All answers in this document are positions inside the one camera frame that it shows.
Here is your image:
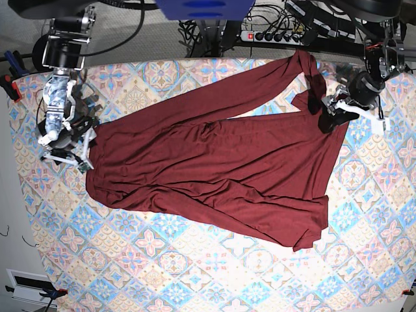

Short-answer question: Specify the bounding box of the orange black clamp lower left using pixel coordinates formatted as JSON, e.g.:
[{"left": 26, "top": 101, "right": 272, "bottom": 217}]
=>
[{"left": 5, "top": 286, "right": 68, "bottom": 300}]

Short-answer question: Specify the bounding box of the white floor box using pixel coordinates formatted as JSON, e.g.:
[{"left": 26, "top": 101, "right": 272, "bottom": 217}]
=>
[{"left": 6, "top": 269, "right": 53, "bottom": 307}]

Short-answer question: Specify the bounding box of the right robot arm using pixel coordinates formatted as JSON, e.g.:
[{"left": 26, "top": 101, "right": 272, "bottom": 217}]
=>
[{"left": 8, "top": 1, "right": 98, "bottom": 173}]

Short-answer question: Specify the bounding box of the dark red t-shirt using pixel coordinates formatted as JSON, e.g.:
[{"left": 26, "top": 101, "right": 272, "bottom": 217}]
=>
[{"left": 85, "top": 51, "right": 348, "bottom": 251}]

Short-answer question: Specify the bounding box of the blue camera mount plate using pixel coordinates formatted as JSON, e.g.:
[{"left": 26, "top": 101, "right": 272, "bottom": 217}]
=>
[{"left": 155, "top": 0, "right": 255, "bottom": 21}]

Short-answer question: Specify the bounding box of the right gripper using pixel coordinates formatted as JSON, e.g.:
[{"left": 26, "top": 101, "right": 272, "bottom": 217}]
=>
[{"left": 39, "top": 120, "right": 98, "bottom": 172}]

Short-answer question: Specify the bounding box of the white power strip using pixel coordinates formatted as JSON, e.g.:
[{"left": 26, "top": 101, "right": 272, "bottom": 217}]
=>
[{"left": 240, "top": 31, "right": 303, "bottom": 46}]

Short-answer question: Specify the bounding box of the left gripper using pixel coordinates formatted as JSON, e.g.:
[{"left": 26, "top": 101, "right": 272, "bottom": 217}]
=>
[{"left": 318, "top": 71, "right": 391, "bottom": 134}]

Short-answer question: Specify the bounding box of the black round stool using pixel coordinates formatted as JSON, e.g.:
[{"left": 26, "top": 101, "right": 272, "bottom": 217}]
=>
[{"left": 32, "top": 34, "right": 49, "bottom": 72}]

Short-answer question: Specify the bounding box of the orange black clamp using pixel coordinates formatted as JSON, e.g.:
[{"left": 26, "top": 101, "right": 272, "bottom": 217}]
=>
[
  {"left": 5, "top": 286, "right": 68, "bottom": 300},
  {"left": 0, "top": 75, "right": 21, "bottom": 103}
]

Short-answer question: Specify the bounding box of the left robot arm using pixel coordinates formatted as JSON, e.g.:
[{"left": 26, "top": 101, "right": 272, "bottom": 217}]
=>
[{"left": 318, "top": 1, "right": 415, "bottom": 135}]

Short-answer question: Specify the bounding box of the orange black clamp upper left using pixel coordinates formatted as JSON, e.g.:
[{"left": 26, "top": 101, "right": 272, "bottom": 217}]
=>
[{"left": 0, "top": 75, "right": 21, "bottom": 103}]

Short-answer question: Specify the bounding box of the orange clamp lower right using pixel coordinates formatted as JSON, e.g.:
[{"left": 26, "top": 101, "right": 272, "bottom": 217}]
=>
[{"left": 402, "top": 289, "right": 415, "bottom": 296}]

